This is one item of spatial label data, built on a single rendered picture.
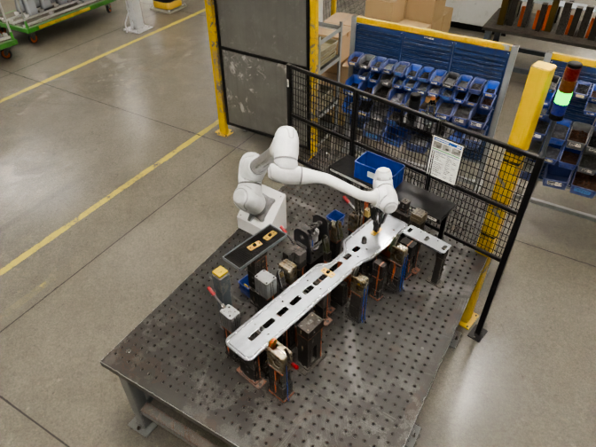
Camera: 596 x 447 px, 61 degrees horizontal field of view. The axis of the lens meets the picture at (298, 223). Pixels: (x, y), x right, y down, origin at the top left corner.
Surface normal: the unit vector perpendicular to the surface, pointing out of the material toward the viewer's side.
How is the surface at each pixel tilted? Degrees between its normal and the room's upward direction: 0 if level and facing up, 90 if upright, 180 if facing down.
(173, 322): 0
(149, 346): 0
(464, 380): 0
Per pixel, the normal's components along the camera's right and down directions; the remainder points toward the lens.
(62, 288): 0.00, -0.76
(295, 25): -0.50, 0.57
